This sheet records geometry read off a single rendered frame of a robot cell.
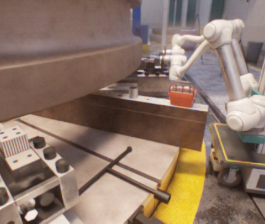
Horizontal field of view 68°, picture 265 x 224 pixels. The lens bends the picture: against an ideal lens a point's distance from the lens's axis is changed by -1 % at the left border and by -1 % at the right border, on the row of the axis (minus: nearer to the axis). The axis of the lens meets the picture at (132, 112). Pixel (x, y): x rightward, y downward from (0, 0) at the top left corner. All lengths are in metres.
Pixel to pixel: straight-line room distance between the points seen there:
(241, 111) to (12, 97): 1.33
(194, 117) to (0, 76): 1.32
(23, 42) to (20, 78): 0.23
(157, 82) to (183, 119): 1.08
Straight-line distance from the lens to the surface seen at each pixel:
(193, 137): 1.75
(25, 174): 1.02
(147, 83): 2.67
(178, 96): 1.63
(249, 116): 1.46
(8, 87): 1.15
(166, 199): 1.32
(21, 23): 1.30
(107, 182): 1.46
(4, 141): 1.05
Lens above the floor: 1.31
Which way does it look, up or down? 24 degrees down
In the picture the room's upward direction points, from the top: straight up
